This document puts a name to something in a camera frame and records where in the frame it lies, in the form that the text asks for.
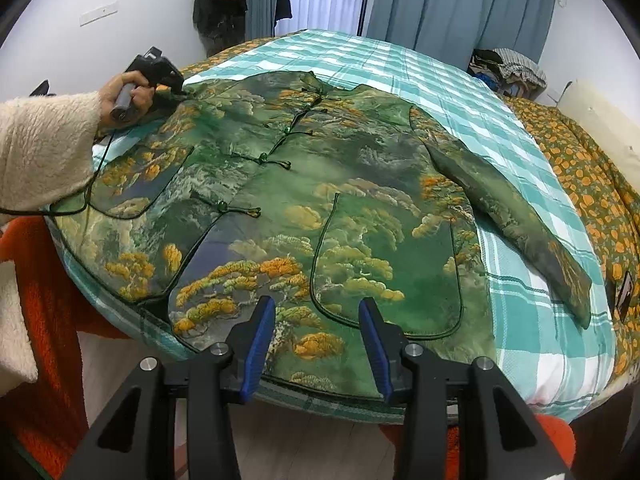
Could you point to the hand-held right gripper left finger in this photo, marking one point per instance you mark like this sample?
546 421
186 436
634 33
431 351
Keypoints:
260 340

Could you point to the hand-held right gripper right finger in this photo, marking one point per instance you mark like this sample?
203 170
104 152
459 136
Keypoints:
375 345

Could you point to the green landscape print jacket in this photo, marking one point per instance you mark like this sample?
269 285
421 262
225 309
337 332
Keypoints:
300 185

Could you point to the person's left forearm cream sleeve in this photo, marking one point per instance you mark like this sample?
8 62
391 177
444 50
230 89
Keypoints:
45 150

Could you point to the dark hanging clothes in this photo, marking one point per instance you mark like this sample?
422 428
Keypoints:
220 5

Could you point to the pile of clothes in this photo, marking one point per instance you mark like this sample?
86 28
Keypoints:
510 70

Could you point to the person's left hand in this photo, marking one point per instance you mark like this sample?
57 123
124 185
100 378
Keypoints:
107 102

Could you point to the black chair back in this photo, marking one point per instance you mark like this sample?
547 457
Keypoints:
283 4

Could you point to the teal plaid bed sheet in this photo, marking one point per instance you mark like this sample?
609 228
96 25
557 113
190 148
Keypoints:
525 310

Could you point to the orange fuzzy cloth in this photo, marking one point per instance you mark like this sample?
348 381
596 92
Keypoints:
45 335

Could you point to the person's cream fleece jacket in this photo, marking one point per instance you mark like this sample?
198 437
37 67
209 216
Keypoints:
15 320

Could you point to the orange floral quilt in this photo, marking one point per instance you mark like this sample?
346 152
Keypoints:
590 185

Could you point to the cream pillow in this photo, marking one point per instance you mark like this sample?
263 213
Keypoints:
600 115

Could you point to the white wall plate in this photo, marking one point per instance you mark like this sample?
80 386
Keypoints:
99 14

